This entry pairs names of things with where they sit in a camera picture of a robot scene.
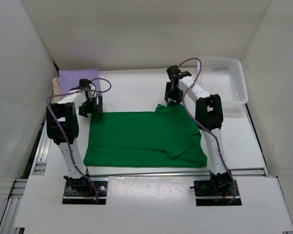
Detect purple t shirt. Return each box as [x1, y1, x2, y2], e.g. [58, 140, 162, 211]
[57, 68, 99, 94]

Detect beige t shirt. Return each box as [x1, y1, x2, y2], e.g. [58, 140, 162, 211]
[52, 78, 63, 102]

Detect green t shirt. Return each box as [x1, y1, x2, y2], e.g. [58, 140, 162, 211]
[84, 101, 208, 168]

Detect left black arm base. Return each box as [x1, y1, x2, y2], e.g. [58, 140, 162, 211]
[62, 178, 108, 205]

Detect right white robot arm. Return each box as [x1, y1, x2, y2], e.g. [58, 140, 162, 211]
[164, 65, 232, 189]

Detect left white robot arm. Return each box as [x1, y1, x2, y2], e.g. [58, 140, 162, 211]
[46, 79, 103, 190]

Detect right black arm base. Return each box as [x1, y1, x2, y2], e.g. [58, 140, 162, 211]
[189, 180, 242, 207]

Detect white plastic basket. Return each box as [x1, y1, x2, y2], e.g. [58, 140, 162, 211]
[197, 56, 249, 107]

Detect front aluminium table rail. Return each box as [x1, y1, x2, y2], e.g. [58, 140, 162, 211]
[89, 168, 268, 178]

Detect aluminium frame rail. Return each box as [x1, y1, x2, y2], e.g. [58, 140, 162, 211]
[0, 127, 46, 234]

